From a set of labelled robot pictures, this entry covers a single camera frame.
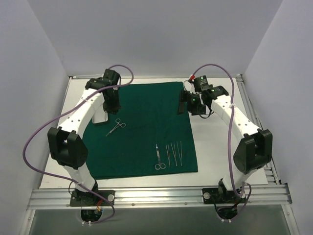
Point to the green surgical cloth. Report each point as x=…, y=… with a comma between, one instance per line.
x=150, y=114

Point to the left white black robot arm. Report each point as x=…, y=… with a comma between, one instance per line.
x=99, y=99

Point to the silver tweezers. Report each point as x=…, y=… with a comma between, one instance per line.
x=168, y=155
x=174, y=153

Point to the back aluminium rail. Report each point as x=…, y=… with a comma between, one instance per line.
x=142, y=76

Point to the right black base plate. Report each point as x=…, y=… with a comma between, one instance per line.
x=218, y=196

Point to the aluminium rail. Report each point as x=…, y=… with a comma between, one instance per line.
x=253, y=116
x=142, y=76
x=126, y=198

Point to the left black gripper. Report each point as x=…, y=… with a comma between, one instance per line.
x=111, y=106

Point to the silver forceps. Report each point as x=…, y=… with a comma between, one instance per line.
x=180, y=152

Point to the front aluminium rail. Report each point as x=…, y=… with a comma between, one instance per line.
x=126, y=198

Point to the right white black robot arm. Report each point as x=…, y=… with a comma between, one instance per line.
x=249, y=148

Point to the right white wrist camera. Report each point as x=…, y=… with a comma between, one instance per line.
x=191, y=81

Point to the metal instrument tray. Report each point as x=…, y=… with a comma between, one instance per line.
x=100, y=116

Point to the right aluminium rail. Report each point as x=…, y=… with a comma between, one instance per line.
x=253, y=116

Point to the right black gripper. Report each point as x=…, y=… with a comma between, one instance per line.
x=187, y=102

